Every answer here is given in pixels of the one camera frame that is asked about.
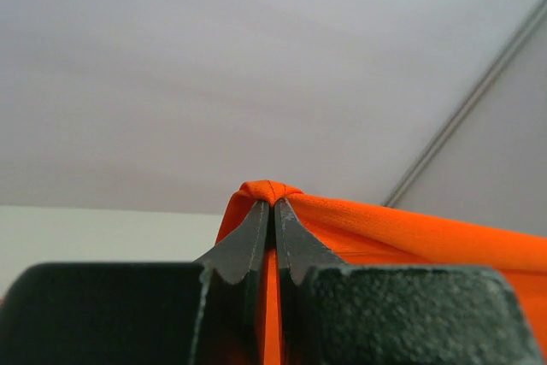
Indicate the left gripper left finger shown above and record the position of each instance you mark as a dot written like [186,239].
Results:
[201,312]

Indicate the right aluminium frame post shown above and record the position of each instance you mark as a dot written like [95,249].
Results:
[502,60]

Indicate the orange t-shirt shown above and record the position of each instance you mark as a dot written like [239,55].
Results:
[366,234]

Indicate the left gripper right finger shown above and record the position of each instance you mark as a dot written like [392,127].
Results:
[334,312]

